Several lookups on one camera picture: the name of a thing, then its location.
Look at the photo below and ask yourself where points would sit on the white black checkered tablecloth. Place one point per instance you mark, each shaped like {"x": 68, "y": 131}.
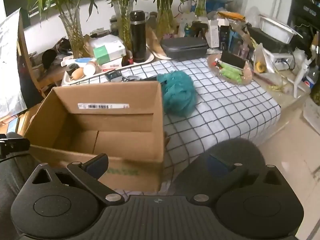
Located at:
{"x": 225, "y": 110}

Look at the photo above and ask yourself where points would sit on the black thermos bottle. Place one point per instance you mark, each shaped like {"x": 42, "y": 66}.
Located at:
{"x": 138, "y": 40}

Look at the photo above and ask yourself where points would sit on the small doll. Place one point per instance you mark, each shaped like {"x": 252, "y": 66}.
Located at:
{"x": 129, "y": 58}

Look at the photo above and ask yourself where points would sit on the white stand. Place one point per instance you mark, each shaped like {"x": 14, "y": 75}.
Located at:
{"x": 300, "y": 77}

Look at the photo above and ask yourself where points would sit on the white tall carton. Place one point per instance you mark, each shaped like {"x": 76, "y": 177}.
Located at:
{"x": 213, "y": 33}

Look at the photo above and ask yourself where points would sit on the silver foil sheet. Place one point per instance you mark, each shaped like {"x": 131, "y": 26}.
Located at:
{"x": 10, "y": 62}

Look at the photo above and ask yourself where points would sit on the brown paper bag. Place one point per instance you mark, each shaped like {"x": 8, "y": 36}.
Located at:
{"x": 156, "y": 45}
{"x": 87, "y": 45}

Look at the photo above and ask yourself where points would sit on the black flat box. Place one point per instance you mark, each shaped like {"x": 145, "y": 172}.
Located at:
{"x": 233, "y": 60}

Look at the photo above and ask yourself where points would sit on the grey tape roll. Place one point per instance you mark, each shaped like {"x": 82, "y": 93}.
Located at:
{"x": 72, "y": 68}

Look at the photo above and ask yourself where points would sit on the green white tissue pack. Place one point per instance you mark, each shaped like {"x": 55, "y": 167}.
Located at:
{"x": 110, "y": 52}

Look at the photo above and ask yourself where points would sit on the dark cloth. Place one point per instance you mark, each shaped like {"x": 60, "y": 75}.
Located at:
{"x": 30, "y": 85}

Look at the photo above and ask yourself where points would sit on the teal mesh bath sponge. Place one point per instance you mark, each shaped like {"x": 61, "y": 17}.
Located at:
{"x": 178, "y": 92}

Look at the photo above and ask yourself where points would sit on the white spray bottle blue label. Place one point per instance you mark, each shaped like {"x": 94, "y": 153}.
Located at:
{"x": 80, "y": 61}

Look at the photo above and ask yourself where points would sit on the wooden chair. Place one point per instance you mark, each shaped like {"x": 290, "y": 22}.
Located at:
{"x": 25, "y": 45}

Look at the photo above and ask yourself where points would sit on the cola bottle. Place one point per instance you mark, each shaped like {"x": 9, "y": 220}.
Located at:
{"x": 310, "y": 80}

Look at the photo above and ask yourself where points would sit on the white device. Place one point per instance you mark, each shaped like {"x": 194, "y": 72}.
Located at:
{"x": 282, "y": 61}

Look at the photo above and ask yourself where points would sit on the black shelf rack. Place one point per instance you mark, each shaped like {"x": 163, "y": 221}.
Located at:
{"x": 306, "y": 10}

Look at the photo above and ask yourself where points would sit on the white flat carton box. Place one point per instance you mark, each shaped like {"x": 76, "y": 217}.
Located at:
{"x": 110, "y": 66}

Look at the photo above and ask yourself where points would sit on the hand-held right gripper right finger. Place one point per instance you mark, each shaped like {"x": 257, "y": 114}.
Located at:
{"x": 217, "y": 163}

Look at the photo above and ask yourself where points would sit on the clear plastic snack tray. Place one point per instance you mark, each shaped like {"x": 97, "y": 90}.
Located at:
{"x": 232, "y": 76}

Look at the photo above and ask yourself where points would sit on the small black box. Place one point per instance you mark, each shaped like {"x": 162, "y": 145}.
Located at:
{"x": 113, "y": 75}

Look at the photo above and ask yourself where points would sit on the orange egg-shaped toy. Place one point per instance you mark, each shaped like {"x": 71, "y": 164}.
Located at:
{"x": 77, "y": 73}

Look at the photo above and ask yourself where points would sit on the white plastic tray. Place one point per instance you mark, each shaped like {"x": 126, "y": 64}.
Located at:
{"x": 148, "y": 59}

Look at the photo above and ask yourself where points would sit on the grey zip case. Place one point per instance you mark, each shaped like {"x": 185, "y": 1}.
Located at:
{"x": 183, "y": 47}

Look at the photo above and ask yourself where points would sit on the small dark jar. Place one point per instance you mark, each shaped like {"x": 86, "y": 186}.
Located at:
{"x": 114, "y": 26}

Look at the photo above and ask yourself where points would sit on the white plastic basin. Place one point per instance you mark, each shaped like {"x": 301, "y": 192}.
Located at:
{"x": 277, "y": 30}

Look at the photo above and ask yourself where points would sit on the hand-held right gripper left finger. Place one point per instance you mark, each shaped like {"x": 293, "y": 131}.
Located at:
{"x": 96, "y": 166}

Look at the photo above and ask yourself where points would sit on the clear bag with yellow roll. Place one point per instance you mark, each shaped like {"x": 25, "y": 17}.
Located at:
{"x": 261, "y": 62}

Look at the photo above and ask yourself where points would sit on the black appliance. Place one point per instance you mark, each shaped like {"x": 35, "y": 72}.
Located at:
{"x": 265, "y": 42}

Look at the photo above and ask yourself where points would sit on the brown cardboard box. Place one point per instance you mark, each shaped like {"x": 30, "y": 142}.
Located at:
{"x": 130, "y": 145}

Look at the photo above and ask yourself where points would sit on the black round object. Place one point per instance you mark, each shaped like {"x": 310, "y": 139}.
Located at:
{"x": 49, "y": 58}

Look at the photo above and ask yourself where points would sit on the yellow package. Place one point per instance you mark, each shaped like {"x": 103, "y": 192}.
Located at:
{"x": 232, "y": 15}

